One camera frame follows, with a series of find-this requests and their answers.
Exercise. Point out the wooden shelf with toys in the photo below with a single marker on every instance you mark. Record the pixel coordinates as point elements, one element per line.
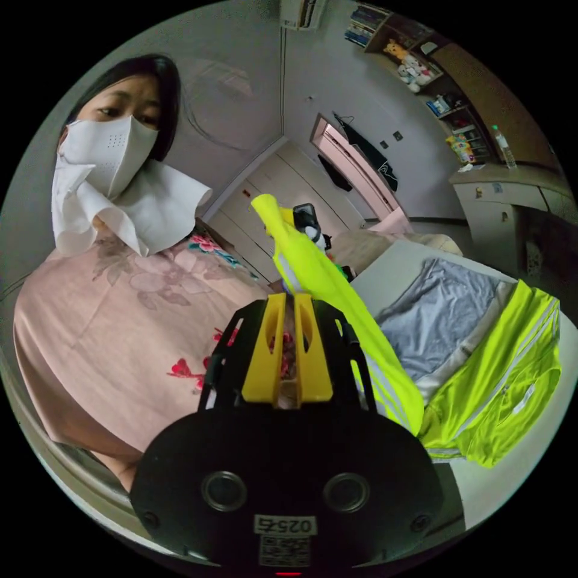
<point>492,99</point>

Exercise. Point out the white cupboard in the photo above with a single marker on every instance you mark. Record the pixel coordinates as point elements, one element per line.
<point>492,212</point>

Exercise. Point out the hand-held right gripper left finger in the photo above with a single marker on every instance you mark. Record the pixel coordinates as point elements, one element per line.
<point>262,361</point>

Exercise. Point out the black hanging garment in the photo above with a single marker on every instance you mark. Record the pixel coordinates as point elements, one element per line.
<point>377,158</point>

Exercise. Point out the white wardrobe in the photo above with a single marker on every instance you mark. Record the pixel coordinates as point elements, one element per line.
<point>271,180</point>

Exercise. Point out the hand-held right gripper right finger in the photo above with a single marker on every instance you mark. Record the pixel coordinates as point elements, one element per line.
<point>314,370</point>

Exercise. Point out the person's body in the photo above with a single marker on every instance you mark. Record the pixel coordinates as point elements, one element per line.
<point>104,307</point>

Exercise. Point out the air conditioner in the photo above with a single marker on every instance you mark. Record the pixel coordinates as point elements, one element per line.
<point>300,13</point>

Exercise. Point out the bed with white sheet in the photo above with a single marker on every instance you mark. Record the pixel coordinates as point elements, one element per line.
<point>501,483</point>

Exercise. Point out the fluorescent green jacket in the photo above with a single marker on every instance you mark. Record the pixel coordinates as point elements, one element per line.
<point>487,388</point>

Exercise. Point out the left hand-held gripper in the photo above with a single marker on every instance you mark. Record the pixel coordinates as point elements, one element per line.
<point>306,216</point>

